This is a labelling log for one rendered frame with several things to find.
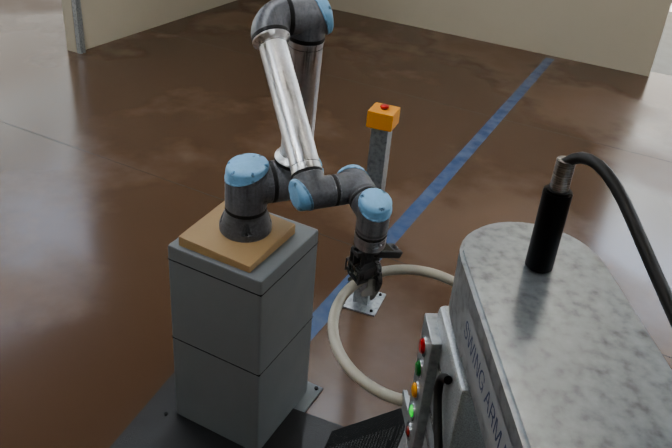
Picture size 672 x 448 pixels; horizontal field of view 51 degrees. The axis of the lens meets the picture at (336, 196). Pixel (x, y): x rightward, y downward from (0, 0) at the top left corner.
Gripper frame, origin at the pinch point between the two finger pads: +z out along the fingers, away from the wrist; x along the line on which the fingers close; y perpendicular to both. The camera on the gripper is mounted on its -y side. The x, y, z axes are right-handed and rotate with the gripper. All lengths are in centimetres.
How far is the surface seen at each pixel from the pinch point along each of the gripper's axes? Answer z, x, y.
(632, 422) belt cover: -91, 94, 39
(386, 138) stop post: 24, -89, -72
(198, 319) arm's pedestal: 48, -50, 36
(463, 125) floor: 163, -230, -267
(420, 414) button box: -52, 65, 38
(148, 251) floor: 126, -169, 20
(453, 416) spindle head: -66, 74, 42
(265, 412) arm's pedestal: 83, -24, 21
